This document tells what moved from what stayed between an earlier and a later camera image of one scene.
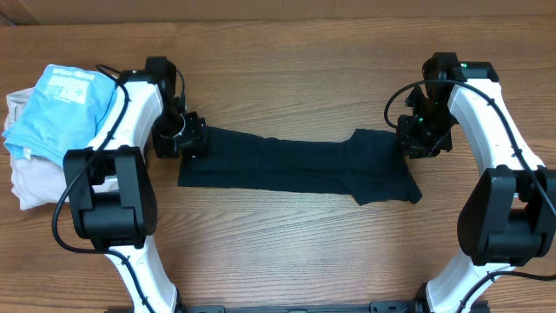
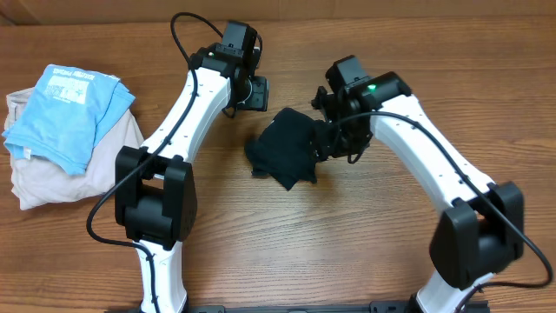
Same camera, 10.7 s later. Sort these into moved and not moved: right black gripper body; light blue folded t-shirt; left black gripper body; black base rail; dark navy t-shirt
Moved: left black gripper body; right black gripper body; dark navy t-shirt
Not moved: light blue folded t-shirt; black base rail
